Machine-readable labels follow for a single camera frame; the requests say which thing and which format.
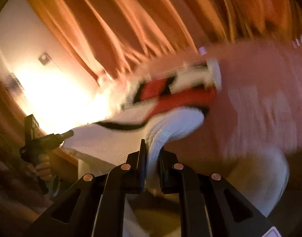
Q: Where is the white red black knit sweater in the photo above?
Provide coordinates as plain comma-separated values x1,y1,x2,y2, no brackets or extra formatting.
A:
62,59,222,193

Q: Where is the person's left hand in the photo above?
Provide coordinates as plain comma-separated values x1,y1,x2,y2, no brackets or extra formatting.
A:
27,154,52,181

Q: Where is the pink blanket with white bows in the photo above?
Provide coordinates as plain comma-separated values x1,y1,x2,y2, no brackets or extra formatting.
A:
146,41,302,216

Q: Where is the orange satin curtain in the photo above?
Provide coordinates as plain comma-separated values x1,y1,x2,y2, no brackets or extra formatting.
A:
27,0,302,79

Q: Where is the white wall outlet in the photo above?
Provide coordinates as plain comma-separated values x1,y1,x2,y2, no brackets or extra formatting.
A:
38,53,52,66

